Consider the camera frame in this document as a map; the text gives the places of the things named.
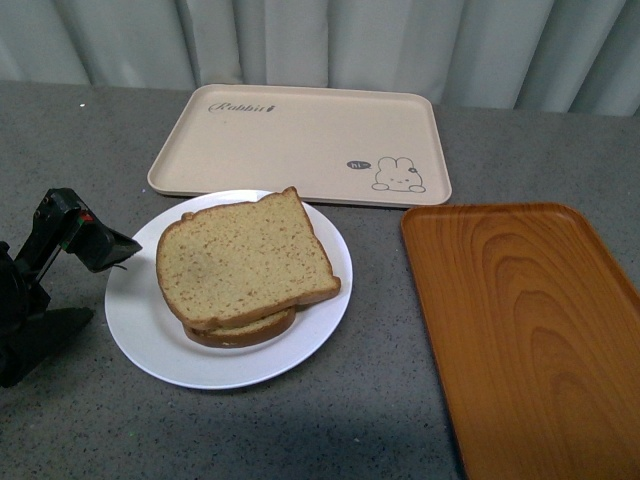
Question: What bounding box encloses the grey curtain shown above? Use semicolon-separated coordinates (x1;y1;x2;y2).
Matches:
1;1;639;116

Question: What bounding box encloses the brown wood-grain tray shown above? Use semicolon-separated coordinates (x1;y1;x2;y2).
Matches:
401;203;639;479

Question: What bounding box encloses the bottom bread slice with filling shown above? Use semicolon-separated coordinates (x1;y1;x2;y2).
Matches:
183;307;296;348

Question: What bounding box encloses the white round plate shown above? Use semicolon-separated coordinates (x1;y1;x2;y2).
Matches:
105;190;353;390

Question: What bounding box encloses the pink rabbit tray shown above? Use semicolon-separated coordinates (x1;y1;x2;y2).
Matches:
147;85;452;208

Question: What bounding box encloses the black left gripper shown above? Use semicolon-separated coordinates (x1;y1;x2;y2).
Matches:
1;188;142;388

